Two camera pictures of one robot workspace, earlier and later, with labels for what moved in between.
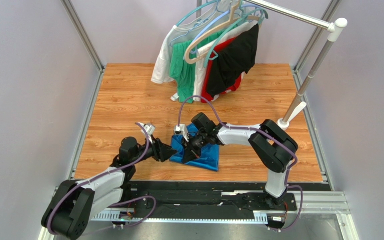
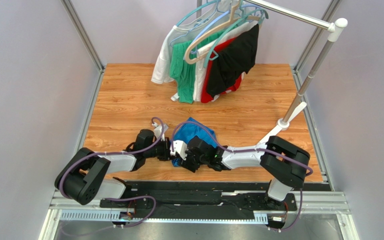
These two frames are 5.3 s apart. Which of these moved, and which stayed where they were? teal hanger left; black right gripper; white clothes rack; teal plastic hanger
Moved: black right gripper
Stayed: teal plastic hanger; white clothes rack; teal hanger left
